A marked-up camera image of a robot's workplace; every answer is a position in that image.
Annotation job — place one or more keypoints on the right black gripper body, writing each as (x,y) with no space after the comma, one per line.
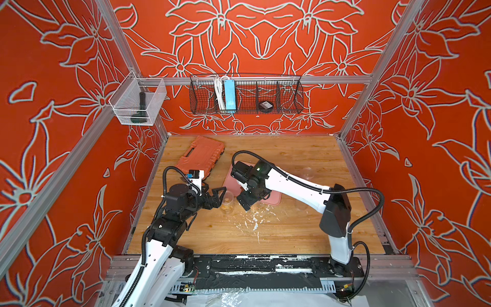
(252,193)

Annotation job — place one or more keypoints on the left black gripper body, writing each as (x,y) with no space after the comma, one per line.
(203,201)

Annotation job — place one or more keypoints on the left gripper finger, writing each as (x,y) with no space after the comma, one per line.
(215,204)
(219,192)

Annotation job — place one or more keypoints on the clear cookie jar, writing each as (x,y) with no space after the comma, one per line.
(256,207)
(228,203)
(307,173)

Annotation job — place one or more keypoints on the clear jar lid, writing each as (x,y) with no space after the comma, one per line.
(301,206)

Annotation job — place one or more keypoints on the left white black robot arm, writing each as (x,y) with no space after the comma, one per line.
(163,262)

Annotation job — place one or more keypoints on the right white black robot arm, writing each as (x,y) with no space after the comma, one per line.
(258,178)

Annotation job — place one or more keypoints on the orange plastic tool case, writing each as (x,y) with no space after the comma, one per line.
(202,154)

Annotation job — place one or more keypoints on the light blue box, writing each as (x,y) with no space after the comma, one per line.
(230,96)

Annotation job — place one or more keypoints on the dark green flashlight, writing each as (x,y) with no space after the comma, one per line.
(140,116)

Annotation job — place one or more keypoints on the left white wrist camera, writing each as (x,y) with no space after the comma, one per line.
(196,178)

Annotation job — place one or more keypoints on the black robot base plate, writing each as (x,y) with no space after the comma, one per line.
(274,271)

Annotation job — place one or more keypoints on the black wire wall basket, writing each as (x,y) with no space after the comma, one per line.
(207,93)

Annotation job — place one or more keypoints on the clear plastic wall bin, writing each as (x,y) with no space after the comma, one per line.
(125,100)

